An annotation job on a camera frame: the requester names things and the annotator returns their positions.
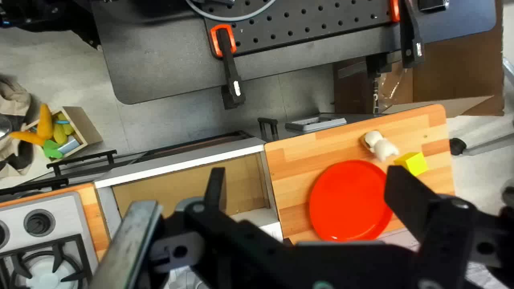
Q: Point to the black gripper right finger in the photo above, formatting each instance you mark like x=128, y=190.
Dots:
x=411, y=198

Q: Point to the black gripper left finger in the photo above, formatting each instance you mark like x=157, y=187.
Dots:
x=215, y=187

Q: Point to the small yellow block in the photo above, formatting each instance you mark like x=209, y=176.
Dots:
x=411, y=163

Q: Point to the small white toy object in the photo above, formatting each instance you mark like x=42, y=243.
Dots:
x=379, y=145

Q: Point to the round orange plate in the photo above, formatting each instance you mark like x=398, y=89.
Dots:
x=345, y=203

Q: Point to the dark grey table plate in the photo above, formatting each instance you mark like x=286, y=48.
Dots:
x=160, y=59

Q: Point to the white toy sink basin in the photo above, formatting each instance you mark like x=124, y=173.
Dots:
x=177, y=166

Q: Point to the wooden cutting board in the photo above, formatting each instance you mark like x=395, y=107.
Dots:
x=321, y=150

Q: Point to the brown cardboard box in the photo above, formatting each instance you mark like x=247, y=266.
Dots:
x=459, y=70

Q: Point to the wooden box of colourful toys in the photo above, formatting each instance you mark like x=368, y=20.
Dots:
x=64, y=134

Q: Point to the toy stove with black grate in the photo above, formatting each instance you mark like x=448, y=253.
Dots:
x=42, y=242

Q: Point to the black perforated mounting board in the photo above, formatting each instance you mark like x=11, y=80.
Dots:
x=310, y=25

